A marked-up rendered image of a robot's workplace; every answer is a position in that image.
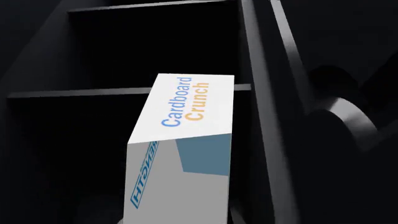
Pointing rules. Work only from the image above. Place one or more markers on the dark cabinet door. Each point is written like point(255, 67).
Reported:
point(342, 35)

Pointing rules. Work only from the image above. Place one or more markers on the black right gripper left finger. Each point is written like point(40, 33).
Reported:
point(102, 213)

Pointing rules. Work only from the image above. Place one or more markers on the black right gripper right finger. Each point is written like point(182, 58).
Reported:
point(237, 215)

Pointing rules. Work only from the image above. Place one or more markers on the white Cardboard Crunch cereal box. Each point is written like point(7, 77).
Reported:
point(177, 177)

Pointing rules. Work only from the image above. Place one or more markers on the dark open cabinet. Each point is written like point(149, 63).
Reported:
point(255, 70)

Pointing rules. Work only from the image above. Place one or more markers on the round grey door knob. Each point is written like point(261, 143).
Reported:
point(351, 116)

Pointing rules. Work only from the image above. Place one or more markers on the dark cabinet shelf board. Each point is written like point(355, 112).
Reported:
point(77, 92)

